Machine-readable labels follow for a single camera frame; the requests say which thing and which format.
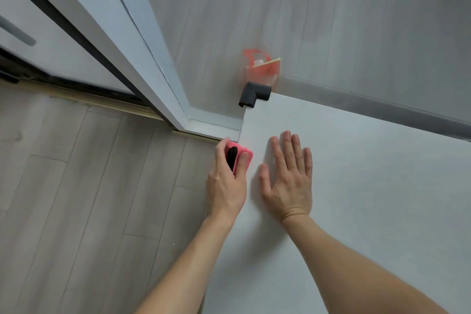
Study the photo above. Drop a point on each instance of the person's right hand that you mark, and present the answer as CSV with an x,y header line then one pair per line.
x,y
290,192

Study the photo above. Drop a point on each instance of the person's left hand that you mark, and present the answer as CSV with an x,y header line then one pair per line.
x,y
225,192

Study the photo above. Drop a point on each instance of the person's right little finger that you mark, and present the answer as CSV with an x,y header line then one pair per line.
x,y
308,163

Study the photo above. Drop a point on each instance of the person's right middle finger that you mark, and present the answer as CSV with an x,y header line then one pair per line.
x,y
288,150

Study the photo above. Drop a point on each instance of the person's right thumb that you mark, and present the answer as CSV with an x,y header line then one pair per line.
x,y
264,179

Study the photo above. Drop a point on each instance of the person's left thumb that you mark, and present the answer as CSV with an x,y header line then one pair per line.
x,y
243,164

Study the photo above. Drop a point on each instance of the pink foam corner guard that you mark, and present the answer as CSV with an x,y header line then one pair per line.
x,y
241,148

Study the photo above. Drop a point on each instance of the person's right forearm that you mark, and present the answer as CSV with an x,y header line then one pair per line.
x,y
353,273

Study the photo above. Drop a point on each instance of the person's left forearm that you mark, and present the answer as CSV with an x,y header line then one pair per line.
x,y
191,269

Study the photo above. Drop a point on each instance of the black foam corner guard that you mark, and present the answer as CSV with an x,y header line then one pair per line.
x,y
254,93

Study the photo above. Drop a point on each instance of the red plastic bag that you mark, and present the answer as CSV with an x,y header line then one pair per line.
x,y
259,72

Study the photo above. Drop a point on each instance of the yellow paper sheet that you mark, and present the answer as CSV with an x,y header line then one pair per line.
x,y
270,62

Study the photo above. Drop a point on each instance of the brass threshold strip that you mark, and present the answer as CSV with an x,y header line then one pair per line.
x,y
110,106

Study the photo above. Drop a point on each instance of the white door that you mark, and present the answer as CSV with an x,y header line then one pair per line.
x,y
62,52

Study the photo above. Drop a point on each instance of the white door frame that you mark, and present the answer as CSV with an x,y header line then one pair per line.
x,y
147,48

